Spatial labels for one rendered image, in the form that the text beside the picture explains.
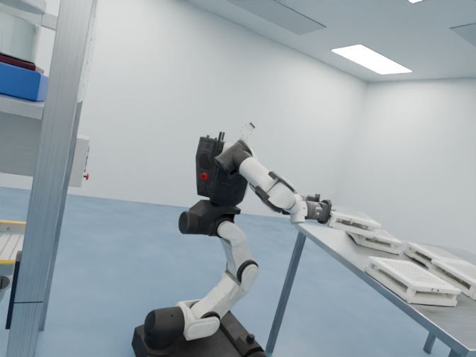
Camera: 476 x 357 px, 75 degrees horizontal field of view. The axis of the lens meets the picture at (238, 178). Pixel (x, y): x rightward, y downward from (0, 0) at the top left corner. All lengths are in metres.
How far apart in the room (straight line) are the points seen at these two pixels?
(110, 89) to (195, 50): 1.31
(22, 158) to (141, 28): 3.74
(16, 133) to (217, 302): 1.27
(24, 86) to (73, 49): 0.20
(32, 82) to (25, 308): 0.56
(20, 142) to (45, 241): 0.35
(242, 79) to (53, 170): 4.44
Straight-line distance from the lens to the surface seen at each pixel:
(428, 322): 1.31
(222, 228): 1.56
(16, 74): 0.96
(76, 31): 0.82
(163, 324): 1.73
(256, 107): 5.20
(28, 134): 1.10
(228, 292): 1.84
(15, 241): 1.19
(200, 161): 1.50
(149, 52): 4.66
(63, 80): 0.81
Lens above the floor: 1.32
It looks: 8 degrees down
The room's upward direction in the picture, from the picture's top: 14 degrees clockwise
